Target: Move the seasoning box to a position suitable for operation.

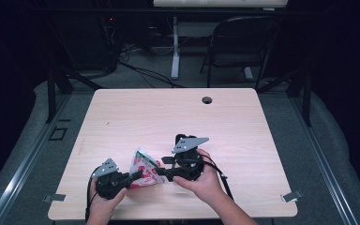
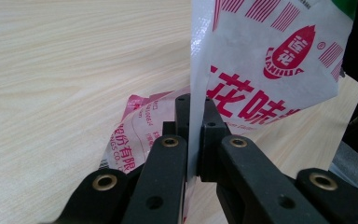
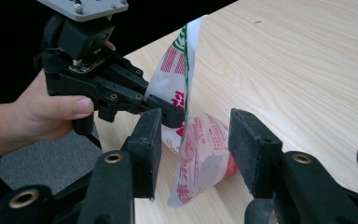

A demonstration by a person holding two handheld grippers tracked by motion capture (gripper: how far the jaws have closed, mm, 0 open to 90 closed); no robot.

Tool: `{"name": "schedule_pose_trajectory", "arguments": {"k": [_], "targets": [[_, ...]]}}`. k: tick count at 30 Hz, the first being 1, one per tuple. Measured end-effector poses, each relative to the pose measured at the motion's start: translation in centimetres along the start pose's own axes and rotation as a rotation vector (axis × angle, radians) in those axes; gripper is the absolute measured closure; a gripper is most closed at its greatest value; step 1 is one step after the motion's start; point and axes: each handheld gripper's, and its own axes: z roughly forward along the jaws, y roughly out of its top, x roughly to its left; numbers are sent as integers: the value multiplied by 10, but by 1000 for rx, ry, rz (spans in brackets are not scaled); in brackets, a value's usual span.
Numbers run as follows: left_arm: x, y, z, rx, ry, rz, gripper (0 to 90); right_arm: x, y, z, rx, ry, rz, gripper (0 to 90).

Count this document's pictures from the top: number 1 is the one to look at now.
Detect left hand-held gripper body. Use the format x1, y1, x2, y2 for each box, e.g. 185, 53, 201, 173
91, 157, 129, 201

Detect black floor cables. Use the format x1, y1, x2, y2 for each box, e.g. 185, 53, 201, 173
117, 60, 186, 89

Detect black folding chair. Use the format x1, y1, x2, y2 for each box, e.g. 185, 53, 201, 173
200, 15, 281, 92

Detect black frame crossbar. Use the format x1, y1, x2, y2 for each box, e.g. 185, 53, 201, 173
27, 7, 326, 16

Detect black metal stand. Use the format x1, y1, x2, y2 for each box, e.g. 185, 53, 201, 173
256, 67, 313, 128
45, 66, 104, 124

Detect left hand-held gripper black cable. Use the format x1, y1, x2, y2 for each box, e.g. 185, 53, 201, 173
84, 173, 100, 223

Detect person's right hand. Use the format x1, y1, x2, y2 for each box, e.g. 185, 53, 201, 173
172, 149, 229, 204

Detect dark equipment with red light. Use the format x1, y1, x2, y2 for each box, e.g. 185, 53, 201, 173
65, 13, 121, 74

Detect aluminium floor rail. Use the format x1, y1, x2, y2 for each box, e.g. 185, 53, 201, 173
289, 93, 359, 225
0, 93, 72, 225

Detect white desk leg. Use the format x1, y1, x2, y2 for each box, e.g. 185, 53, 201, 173
170, 16, 182, 81

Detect hand-held gripper black cable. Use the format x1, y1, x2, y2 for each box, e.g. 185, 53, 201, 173
200, 154, 234, 201
84, 173, 100, 223

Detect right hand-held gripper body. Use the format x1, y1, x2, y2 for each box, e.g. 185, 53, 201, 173
172, 136, 210, 181

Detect grey tape piece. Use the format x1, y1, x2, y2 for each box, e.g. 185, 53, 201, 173
280, 189, 304, 203
42, 193, 67, 203

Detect right hand-held gripper black cable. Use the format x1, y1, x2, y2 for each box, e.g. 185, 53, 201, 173
200, 154, 234, 201

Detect white desk top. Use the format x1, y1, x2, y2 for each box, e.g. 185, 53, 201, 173
153, 0, 290, 8

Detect red and white snack bag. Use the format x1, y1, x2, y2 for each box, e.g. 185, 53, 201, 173
128, 147, 165, 190

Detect person's left hand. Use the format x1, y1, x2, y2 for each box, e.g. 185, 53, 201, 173
87, 186, 128, 219

